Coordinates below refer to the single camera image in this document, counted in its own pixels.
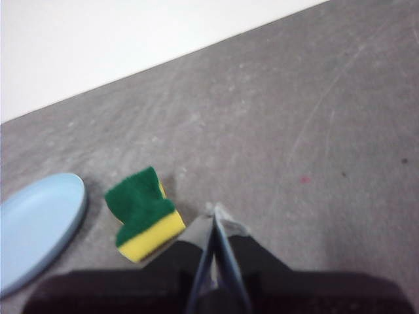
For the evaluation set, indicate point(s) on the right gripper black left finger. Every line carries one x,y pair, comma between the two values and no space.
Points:
183,252

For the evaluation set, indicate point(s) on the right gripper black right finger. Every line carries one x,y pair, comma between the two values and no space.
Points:
248,255

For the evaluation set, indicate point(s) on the yellow sponge green scouring pad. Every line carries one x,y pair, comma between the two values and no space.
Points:
140,206

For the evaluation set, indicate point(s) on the light blue round plate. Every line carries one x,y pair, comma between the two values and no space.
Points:
36,222

